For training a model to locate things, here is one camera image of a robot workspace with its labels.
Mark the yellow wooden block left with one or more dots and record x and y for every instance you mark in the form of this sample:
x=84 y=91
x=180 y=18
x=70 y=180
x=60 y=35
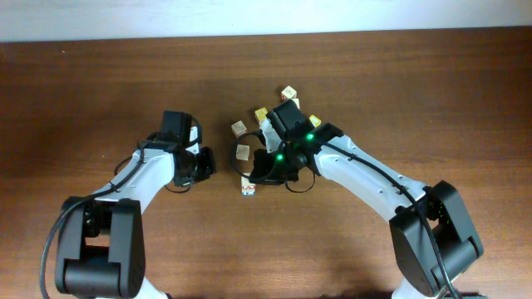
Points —
x=261 y=115

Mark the wooden block plain picture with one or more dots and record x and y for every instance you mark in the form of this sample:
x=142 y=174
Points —
x=297 y=102

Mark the yellow wooden block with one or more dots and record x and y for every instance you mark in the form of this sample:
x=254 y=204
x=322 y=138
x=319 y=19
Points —
x=315 y=121
x=261 y=115

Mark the wooden block red top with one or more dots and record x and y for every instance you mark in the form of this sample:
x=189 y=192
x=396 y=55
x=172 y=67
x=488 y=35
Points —
x=288 y=93

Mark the plain wooden block lower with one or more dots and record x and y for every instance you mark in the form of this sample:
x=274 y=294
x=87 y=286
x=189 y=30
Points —
x=242 y=152

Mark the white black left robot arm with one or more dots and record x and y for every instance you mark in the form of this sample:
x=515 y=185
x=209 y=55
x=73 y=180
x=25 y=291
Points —
x=100 y=236

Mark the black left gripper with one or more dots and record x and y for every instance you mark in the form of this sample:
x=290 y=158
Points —
x=209 y=166

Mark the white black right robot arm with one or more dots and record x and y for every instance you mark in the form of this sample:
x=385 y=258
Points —
x=433 y=235

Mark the wooden block red side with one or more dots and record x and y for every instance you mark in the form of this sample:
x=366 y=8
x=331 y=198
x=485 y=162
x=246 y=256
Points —
x=238 y=128

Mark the wooden block blue side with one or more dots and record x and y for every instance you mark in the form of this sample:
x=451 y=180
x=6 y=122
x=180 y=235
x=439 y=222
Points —
x=247 y=188

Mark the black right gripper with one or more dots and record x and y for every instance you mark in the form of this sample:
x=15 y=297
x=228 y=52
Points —
x=263 y=171

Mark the yellow wooden block right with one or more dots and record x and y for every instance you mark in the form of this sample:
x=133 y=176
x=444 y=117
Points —
x=315 y=121

